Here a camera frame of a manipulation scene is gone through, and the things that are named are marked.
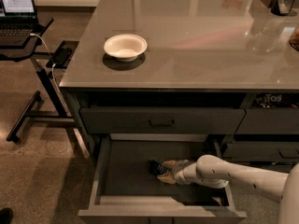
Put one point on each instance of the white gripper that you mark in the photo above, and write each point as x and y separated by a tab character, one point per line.
179	172

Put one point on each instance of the dark blueberry rxbar wrapper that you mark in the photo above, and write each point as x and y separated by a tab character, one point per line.
155	168

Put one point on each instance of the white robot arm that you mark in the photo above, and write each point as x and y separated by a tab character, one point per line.
213	172

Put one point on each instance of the open grey middle drawer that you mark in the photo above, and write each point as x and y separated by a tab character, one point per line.
125	192

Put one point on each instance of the right middle grey drawer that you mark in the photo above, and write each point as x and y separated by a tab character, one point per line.
261	151

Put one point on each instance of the right top grey drawer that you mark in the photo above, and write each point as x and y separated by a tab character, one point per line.
270	121

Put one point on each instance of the grey kitchen counter cabinet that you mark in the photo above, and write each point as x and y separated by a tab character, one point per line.
200	54

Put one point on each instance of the chip bag in drawer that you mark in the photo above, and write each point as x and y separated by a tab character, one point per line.
276	100

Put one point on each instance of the white ceramic bowl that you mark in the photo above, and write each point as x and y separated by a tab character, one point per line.
125	48

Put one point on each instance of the black phone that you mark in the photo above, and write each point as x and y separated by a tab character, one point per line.
61	55

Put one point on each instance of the black shoe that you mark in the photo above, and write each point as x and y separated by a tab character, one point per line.
6	215

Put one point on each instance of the brown jar right edge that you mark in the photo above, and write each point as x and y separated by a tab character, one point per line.
294	39

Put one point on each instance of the dark glass jar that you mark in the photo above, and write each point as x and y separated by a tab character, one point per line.
284	0

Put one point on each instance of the black laptop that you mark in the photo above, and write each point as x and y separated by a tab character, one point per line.
18	19

